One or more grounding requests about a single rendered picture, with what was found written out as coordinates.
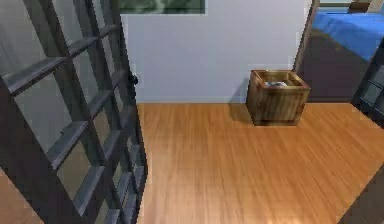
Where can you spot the brown wooden bin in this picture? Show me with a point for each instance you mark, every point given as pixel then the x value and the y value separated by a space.
pixel 276 101

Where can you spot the pale crumpled item in bin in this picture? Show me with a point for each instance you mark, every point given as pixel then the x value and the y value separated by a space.
pixel 276 84

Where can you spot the dark glass-paned room door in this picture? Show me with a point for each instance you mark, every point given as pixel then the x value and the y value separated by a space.
pixel 30 173
pixel 371 86

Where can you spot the blue bed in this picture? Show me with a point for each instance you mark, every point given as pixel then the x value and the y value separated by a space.
pixel 353 28

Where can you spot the green framed wall picture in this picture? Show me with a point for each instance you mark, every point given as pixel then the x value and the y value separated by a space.
pixel 163 6

